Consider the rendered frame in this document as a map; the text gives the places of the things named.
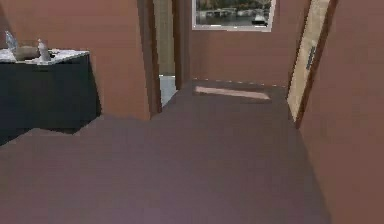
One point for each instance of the white framed window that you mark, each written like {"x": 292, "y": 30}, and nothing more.
{"x": 233, "y": 13}

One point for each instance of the beige room door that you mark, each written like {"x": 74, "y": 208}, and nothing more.
{"x": 308, "y": 56}

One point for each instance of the black cabinet with marble top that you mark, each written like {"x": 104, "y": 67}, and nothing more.
{"x": 43, "y": 93}

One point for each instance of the small white bottle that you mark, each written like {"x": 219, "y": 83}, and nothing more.
{"x": 43, "y": 52}

